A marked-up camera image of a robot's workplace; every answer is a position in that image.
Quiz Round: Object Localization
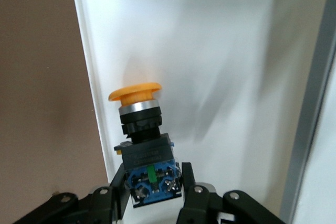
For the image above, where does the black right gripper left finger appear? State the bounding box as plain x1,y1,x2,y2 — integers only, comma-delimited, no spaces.
13,162,132,224

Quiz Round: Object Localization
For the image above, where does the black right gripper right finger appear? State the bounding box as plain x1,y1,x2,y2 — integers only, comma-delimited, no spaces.
177,161,287,224

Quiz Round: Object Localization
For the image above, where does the yellow mushroom push button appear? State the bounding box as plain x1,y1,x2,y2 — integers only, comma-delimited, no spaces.
108,82,183,209

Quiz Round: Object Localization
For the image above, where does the brown table cover mat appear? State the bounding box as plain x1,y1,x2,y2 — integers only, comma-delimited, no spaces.
0,0,112,204

